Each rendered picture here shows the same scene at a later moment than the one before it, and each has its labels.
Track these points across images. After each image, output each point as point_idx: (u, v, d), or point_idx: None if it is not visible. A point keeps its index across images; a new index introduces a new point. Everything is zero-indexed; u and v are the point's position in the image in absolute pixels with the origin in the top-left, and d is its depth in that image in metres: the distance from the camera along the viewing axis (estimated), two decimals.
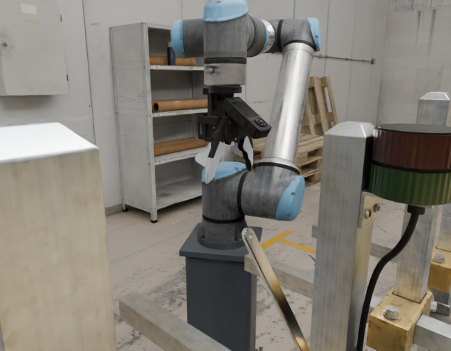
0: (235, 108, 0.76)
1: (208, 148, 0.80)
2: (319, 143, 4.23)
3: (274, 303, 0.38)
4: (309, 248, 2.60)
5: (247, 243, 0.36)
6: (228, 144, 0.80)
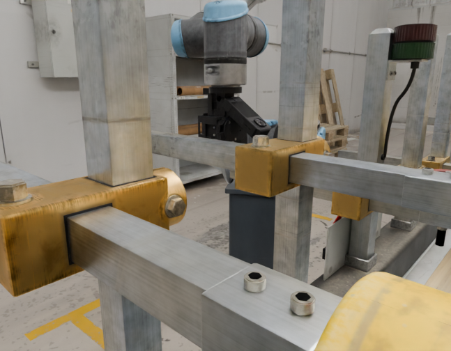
0: (235, 108, 0.76)
1: None
2: (325, 129, 4.54)
3: None
4: (320, 216, 2.90)
5: None
6: None
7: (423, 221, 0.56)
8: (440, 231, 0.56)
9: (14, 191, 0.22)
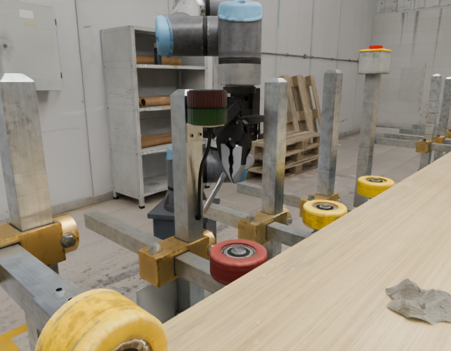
0: None
1: None
2: (300, 137, 4.52)
3: (206, 199, 0.76)
4: None
5: (222, 175, 0.81)
6: (224, 142, 0.82)
7: None
8: None
9: None
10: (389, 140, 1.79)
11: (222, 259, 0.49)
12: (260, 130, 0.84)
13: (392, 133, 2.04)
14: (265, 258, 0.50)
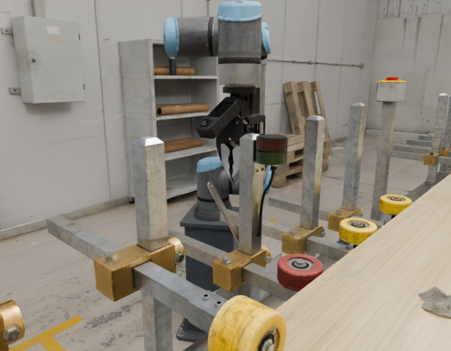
0: (215, 107, 0.79)
1: None
2: None
3: (224, 218, 0.81)
4: None
5: (210, 188, 0.79)
6: (224, 142, 0.82)
7: (282, 299, 0.68)
8: None
9: None
10: (398, 152, 1.94)
11: (290, 270, 0.64)
12: (260, 130, 0.84)
13: (400, 145, 2.19)
14: (322, 269, 0.65)
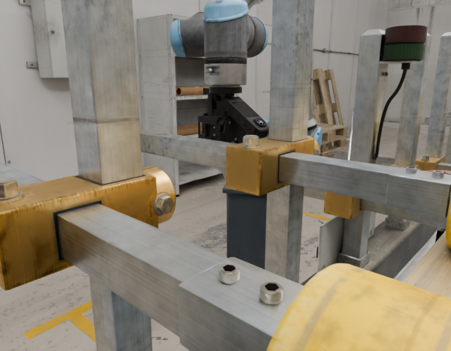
0: (235, 108, 0.76)
1: None
2: (325, 129, 4.54)
3: (350, 140, 0.76)
4: (318, 216, 2.91)
5: None
6: None
7: (423, 222, 0.56)
8: (440, 232, 0.56)
9: (5, 189, 0.23)
10: (449, 119, 1.82)
11: None
12: None
13: None
14: None
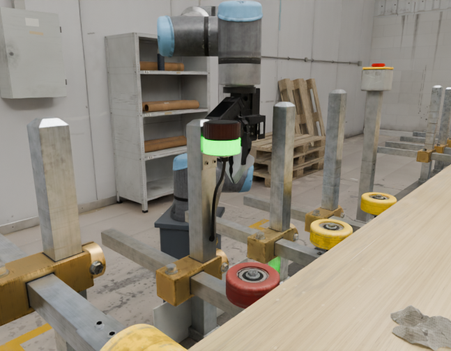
0: (215, 107, 0.79)
1: None
2: (301, 141, 4.55)
3: None
4: None
5: None
6: None
7: None
8: None
9: None
10: (390, 149, 1.83)
11: (238, 283, 0.52)
12: (260, 130, 0.84)
13: (393, 141, 2.08)
14: (278, 282, 0.53)
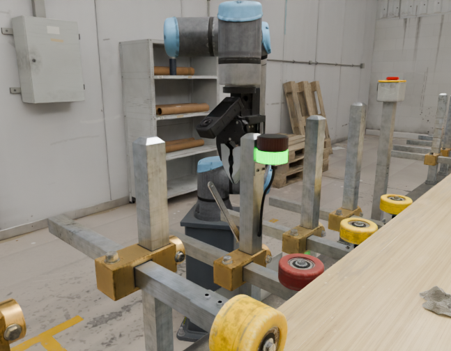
0: (215, 107, 0.79)
1: None
2: None
3: (224, 217, 0.81)
4: None
5: (210, 188, 0.79)
6: (224, 142, 0.82)
7: (285, 299, 0.68)
8: None
9: None
10: (399, 152, 1.94)
11: (291, 270, 0.64)
12: (260, 130, 0.84)
13: (400, 145, 2.19)
14: (323, 269, 0.65)
